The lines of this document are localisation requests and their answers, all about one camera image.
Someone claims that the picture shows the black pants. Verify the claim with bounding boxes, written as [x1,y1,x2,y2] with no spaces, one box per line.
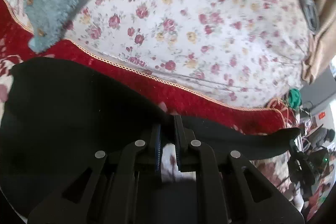
[1,57,304,223]

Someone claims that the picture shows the red white floral blanket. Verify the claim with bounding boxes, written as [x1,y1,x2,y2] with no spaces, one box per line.
[1,2,286,216]

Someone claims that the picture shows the white rose print quilt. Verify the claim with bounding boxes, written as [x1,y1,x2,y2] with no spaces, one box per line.
[6,0,310,107]

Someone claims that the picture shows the beige curtain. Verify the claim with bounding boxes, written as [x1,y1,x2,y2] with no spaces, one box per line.
[300,0,335,84]

